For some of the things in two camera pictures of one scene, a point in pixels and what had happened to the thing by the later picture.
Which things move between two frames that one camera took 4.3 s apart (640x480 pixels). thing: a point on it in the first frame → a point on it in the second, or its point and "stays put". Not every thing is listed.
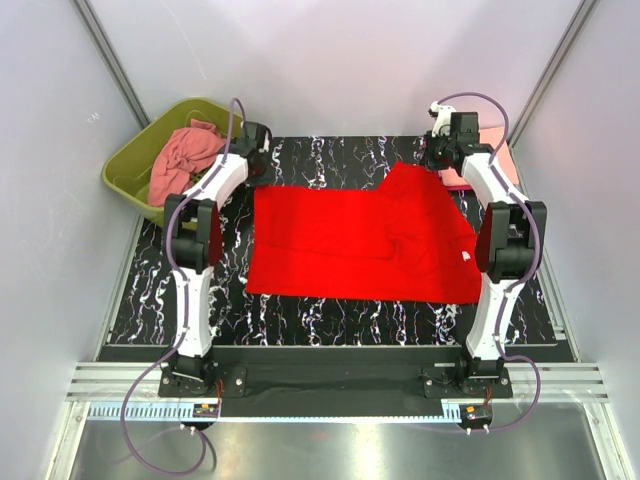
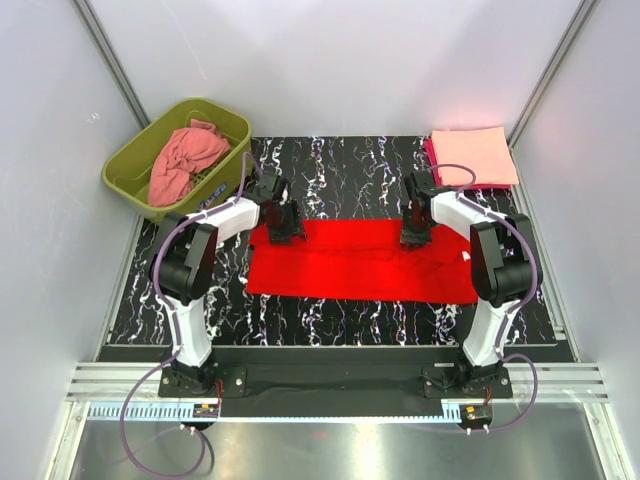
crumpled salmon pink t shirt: [184, 153] stays put
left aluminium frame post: [112, 61] stays put
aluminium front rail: [557, 382] stays put
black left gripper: [261, 173] → [285, 229]
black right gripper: [432, 157] → [415, 232]
